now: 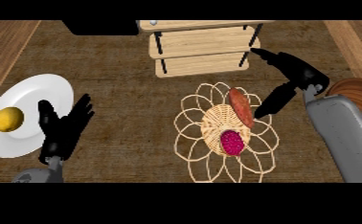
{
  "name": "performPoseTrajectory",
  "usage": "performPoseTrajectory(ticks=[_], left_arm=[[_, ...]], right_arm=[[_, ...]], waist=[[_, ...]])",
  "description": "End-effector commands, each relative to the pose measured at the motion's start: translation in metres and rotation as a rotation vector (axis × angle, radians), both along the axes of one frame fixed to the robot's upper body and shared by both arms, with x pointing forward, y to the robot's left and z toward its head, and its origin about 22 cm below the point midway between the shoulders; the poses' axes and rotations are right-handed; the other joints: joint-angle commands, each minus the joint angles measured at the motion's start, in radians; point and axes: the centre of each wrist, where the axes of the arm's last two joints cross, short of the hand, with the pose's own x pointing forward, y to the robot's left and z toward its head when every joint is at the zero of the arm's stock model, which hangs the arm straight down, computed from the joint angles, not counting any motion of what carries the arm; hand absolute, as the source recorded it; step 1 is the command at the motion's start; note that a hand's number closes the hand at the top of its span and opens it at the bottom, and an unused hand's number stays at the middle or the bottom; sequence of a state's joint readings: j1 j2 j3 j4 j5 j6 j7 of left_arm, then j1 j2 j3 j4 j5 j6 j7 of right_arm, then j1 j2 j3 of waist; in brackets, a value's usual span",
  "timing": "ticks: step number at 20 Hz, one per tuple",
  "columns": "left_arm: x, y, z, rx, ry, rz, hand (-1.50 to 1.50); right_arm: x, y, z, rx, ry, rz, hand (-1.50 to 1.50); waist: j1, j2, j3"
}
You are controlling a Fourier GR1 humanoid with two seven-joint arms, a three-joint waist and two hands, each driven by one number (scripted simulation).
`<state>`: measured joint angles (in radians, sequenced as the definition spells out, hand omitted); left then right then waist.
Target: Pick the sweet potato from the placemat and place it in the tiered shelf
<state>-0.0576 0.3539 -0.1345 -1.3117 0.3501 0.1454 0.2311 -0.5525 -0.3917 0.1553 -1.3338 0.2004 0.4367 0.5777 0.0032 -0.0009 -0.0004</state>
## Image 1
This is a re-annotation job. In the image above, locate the wooden tiered shelf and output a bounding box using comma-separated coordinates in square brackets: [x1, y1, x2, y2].
[136, 19, 278, 79]

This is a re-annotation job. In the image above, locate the black appliance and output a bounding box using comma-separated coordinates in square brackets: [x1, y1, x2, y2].
[61, 19, 142, 36]

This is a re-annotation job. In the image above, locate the yellow lemon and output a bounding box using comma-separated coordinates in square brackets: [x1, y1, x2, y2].
[0, 106, 25, 133]

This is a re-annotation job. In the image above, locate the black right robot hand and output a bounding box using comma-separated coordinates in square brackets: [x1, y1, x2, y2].
[248, 47, 331, 120]

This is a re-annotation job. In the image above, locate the magenta round fruit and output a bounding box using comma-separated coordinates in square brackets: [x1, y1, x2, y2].
[219, 129, 247, 156]

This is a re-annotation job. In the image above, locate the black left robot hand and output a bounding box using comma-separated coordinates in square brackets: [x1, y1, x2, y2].
[37, 93, 96, 167]

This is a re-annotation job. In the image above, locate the white round plate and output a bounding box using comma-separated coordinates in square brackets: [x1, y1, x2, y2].
[0, 73, 77, 159]

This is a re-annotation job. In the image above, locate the orange-brown sweet potato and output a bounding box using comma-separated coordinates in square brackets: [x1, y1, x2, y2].
[228, 87, 256, 130]

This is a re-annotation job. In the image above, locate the wicker flower-shaped placemat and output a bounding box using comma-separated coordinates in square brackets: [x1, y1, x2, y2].
[173, 81, 281, 184]

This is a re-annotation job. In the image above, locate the brown wooden round object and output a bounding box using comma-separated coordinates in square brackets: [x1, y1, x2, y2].
[325, 77, 362, 112]

